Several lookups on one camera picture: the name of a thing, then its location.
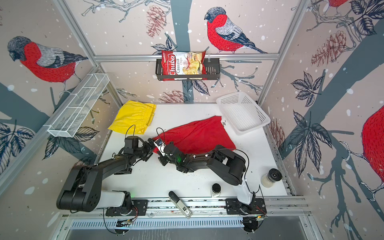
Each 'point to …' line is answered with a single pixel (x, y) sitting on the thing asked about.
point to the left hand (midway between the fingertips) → (156, 146)
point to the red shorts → (196, 135)
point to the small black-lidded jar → (216, 190)
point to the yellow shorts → (133, 118)
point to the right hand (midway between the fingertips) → (156, 155)
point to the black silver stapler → (187, 213)
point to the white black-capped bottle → (268, 180)
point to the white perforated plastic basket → (241, 113)
